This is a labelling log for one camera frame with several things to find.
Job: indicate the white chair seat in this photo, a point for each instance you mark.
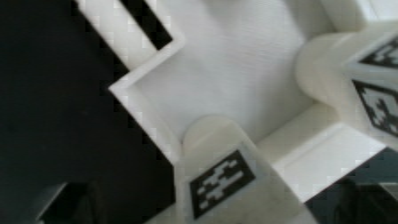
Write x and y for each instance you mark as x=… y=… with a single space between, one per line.
x=208 y=50

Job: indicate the white chair leg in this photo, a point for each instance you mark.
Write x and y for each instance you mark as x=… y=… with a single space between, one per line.
x=231 y=191
x=346 y=75

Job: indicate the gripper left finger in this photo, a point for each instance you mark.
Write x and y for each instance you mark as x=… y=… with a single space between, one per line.
x=73 y=205

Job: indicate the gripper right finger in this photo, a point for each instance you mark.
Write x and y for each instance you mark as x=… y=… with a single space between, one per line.
x=355 y=203

